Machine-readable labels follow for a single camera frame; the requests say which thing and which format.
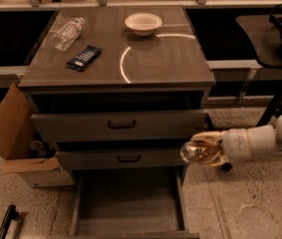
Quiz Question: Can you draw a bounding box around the grey drawer cabinet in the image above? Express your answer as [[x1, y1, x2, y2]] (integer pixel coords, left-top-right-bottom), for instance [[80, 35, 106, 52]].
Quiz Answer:
[[17, 5, 216, 239]]

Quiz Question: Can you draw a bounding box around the dark blue snack bag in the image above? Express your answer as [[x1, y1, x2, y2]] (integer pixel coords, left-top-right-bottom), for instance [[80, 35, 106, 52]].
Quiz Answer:
[[66, 45, 102, 72]]

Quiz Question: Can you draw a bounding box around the middle grey drawer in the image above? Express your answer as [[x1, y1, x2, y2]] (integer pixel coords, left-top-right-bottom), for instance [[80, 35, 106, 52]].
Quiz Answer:
[[56, 147, 186, 170]]

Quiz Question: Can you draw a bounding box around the grey drawer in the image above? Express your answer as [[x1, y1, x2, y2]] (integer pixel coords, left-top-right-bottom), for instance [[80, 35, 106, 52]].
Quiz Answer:
[[32, 110, 207, 142], [70, 167, 200, 239], [56, 147, 186, 170]]

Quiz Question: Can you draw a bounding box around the white paper bowl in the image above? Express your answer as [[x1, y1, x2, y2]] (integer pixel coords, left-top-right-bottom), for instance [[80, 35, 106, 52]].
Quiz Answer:
[[125, 13, 162, 36]]

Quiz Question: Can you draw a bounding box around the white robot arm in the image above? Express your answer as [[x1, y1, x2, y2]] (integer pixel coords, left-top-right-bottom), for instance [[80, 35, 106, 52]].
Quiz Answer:
[[180, 116, 282, 166]]

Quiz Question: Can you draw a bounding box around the bottom grey drawer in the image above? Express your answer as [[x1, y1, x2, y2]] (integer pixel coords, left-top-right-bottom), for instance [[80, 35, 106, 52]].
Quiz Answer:
[[70, 167, 200, 239]]

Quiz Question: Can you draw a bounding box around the can inside cardboard box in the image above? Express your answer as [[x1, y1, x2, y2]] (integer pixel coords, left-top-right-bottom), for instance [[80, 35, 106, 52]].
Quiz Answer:
[[30, 140, 45, 152]]

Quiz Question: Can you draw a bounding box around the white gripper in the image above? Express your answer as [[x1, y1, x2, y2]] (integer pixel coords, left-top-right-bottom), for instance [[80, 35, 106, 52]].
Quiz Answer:
[[190, 125, 279, 167]]

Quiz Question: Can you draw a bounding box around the brown cardboard box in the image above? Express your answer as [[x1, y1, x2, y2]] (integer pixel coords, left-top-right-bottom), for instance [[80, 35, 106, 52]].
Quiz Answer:
[[0, 84, 75, 187]]

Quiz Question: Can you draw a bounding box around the black bar on floor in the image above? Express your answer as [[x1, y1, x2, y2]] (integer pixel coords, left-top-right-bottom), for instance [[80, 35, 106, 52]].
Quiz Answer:
[[0, 204, 18, 239]]

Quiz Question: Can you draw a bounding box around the top grey drawer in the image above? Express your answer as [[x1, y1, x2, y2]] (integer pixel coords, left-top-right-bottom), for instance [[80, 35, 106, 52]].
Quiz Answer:
[[32, 110, 207, 142]]

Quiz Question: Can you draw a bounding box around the clear plastic water bottle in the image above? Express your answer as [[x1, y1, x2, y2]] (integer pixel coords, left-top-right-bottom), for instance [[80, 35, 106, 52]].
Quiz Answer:
[[51, 17, 85, 51]]

